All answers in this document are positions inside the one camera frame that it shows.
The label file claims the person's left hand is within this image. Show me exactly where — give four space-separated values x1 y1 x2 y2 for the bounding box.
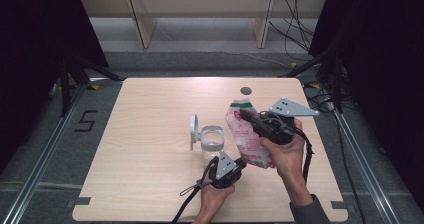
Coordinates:
199 183 236 215

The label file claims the black curtain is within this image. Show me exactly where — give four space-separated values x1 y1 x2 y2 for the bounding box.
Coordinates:
0 0 110 173
309 0 424 213

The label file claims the person's right hand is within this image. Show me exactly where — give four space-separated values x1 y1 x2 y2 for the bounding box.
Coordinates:
259 118 306 185

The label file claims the thin white floor cable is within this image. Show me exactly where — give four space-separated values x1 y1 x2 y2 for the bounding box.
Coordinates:
196 48 292 69

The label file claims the grey lanyard loop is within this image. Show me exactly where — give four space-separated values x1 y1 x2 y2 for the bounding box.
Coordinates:
179 179 206 197

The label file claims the grey sleeve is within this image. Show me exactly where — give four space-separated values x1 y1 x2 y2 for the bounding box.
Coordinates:
289 193 333 224

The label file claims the aluminium floor rail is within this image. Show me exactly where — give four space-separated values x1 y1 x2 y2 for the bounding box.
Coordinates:
332 109 398 224
0 83 88 224

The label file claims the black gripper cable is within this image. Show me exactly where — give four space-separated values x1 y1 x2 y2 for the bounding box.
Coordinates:
293 125 315 184
171 156 221 224

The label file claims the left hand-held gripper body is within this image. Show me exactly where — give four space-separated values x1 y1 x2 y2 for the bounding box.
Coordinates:
208 151 244 190

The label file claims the pink and white seasoning bag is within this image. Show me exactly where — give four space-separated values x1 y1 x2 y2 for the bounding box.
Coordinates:
224 98 276 169

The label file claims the black tripod stand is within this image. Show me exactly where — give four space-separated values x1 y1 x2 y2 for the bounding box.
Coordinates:
279 46 345 114
59 53 125 118

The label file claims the bundle of black floor cables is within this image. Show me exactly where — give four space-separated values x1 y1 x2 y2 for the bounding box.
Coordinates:
268 0 318 62

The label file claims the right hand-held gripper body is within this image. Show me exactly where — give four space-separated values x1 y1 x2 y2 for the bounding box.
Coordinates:
249 97 320 146

